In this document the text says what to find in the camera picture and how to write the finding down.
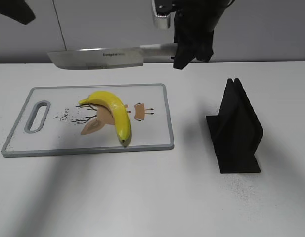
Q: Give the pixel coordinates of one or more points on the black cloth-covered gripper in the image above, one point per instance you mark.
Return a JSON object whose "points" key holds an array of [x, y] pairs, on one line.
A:
{"points": [[194, 24]]}

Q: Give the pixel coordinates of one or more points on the yellow plastic banana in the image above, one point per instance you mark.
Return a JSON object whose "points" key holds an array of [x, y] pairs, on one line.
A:
{"points": [[117, 110]]}

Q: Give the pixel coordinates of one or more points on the black knife stand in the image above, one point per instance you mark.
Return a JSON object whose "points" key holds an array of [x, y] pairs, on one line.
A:
{"points": [[235, 131]]}

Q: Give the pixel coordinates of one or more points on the grey-rimmed white cutting board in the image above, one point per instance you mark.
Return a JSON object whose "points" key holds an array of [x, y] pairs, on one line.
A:
{"points": [[52, 123]]}

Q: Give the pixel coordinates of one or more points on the white-handled steel cleaver knife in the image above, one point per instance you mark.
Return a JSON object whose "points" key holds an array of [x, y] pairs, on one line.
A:
{"points": [[102, 58]]}

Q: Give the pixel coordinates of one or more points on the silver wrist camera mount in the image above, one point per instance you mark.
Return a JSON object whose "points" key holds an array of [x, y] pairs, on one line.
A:
{"points": [[161, 13]]}

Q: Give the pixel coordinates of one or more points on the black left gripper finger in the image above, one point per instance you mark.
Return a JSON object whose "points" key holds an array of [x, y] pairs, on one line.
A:
{"points": [[17, 10]]}

